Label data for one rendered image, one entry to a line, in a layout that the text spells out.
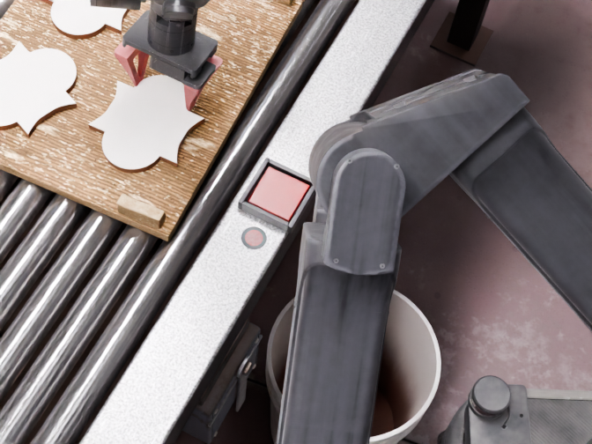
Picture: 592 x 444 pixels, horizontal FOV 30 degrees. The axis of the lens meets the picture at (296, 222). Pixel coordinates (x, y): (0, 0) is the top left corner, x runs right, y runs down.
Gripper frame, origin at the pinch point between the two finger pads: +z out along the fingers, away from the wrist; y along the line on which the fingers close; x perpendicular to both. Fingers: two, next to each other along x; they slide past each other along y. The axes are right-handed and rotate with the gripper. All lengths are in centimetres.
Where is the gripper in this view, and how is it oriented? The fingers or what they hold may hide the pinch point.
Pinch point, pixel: (165, 92)
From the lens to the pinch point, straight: 144.1
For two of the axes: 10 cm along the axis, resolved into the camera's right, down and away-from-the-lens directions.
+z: -1.7, 6.1, 7.7
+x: 4.1, -6.7, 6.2
